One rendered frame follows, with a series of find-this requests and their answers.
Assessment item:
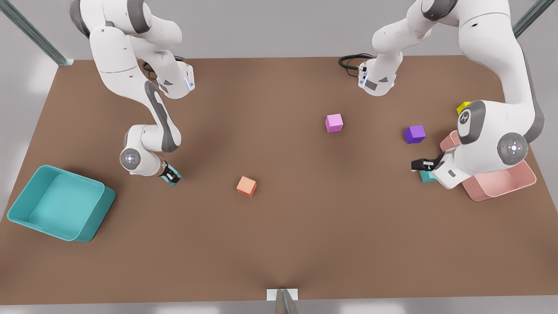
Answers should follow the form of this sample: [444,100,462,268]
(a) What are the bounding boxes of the black cable loop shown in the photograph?
[142,55,185,81]
[338,53,376,78]

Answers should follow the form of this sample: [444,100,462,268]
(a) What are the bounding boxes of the teal plastic tray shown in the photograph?
[7,165,117,243]

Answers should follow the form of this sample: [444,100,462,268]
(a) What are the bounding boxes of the orange cube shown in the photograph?
[236,176,258,198]

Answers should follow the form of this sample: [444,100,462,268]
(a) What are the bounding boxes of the silver frame post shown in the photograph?
[0,0,75,66]
[512,0,558,39]
[266,288,300,314]

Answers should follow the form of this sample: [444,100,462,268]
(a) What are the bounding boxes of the purple cube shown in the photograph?
[403,125,427,144]

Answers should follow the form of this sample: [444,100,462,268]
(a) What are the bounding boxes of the pink cube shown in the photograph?
[325,114,344,133]

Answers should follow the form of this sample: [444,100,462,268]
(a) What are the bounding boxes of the pink plastic tray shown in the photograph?
[439,130,537,202]

